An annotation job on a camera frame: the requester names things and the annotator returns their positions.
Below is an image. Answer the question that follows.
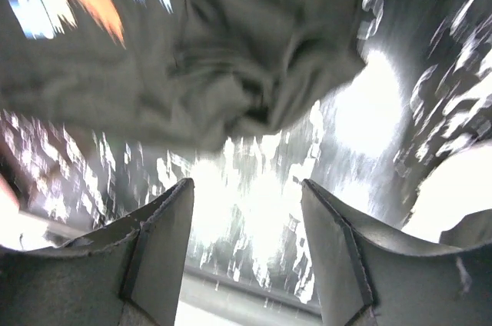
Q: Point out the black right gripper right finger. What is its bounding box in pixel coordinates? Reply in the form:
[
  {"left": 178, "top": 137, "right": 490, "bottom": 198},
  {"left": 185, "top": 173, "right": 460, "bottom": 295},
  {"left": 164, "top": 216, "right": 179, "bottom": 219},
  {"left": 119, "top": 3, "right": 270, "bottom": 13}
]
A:
[{"left": 301, "top": 180, "right": 491, "bottom": 325}]

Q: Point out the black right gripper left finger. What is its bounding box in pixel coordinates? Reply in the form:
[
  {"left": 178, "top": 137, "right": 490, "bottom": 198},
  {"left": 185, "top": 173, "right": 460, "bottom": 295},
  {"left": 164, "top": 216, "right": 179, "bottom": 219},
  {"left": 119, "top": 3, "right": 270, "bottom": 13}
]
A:
[{"left": 1, "top": 178, "right": 194, "bottom": 326}]

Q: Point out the black printed t-shirt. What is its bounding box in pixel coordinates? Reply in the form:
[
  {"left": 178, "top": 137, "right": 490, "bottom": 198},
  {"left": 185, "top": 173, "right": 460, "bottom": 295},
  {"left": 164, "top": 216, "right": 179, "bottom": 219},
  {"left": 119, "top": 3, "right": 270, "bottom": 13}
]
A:
[{"left": 1, "top": 0, "right": 365, "bottom": 151}]

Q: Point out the black marble pattern mat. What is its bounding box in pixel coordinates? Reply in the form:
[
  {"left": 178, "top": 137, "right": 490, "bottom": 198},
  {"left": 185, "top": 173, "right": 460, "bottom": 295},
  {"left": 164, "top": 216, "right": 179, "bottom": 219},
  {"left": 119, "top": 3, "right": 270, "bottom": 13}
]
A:
[{"left": 0, "top": 0, "right": 492, "bottom": 304}]

